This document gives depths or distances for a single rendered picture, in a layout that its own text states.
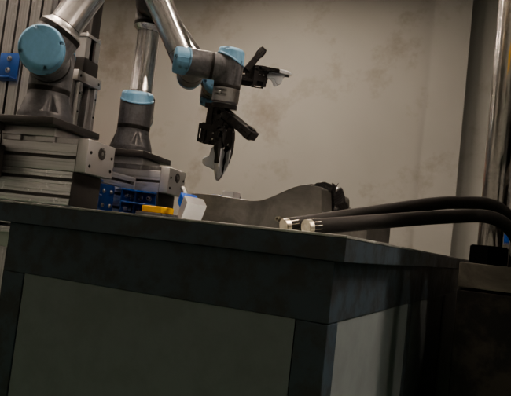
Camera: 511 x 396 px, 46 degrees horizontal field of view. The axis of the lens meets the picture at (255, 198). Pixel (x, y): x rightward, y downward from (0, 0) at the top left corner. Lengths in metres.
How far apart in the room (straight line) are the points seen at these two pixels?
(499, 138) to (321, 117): 4.02
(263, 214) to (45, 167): 0.60
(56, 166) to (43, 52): 0.29
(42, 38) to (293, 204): 0.76
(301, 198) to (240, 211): 0.17
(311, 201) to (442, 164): 3.74
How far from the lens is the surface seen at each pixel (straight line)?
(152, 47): 2.42
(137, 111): 2.20
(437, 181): 5.21
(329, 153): 5.45
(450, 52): 5.45
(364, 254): 0.96
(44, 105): 1.76
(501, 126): 1.60
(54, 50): 1.65
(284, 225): 1.17
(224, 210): 1.63
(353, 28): 5.73
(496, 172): 1.58
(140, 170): 2.13
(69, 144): 1.68
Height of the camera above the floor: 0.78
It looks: 4 degrees up
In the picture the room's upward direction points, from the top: 7 degrees clockwise
